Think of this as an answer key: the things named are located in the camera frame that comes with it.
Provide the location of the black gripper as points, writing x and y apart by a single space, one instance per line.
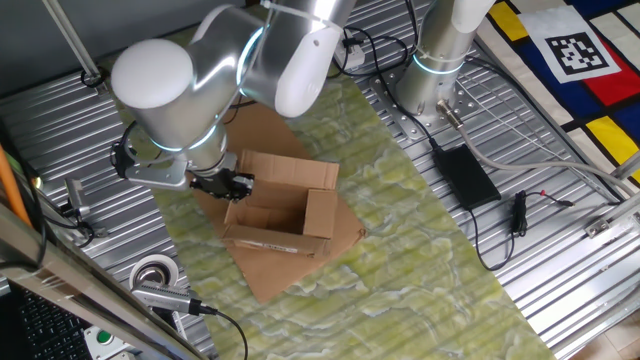
217 181

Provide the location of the brown cardboard box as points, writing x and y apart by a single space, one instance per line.
290 210

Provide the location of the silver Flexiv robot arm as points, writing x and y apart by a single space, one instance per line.
165 85

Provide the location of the grey box green button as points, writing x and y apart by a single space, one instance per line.
107 342

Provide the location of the round silver dish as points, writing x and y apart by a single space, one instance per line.
152 270

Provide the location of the flat brown cardboard sheet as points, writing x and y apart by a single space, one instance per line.
280 280

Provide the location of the green marble pattern mat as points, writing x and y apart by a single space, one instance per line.
400 225

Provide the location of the grey tripod pole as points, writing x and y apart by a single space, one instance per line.
75 45

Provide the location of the orange pole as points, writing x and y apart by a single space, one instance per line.
12 190

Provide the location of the black keyboard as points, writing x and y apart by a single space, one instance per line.
45 330

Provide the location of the black power adapter brick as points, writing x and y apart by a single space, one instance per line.
467 177

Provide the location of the white fiducial marker sheet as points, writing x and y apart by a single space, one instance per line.
570 45

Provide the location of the fiducial marker board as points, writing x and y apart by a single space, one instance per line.
600 115

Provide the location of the wrist camera on silver bracket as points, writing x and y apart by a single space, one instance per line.
155 175

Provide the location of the silver ribbed camera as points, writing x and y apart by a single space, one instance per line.
162 297

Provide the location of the metal clamp bracket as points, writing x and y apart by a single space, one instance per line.
76 195

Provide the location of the metal frame rail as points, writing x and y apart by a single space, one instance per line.
75 280

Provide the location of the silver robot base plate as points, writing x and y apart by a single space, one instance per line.
400 120

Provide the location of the aluminium frame profile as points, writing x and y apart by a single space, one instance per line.
612 220

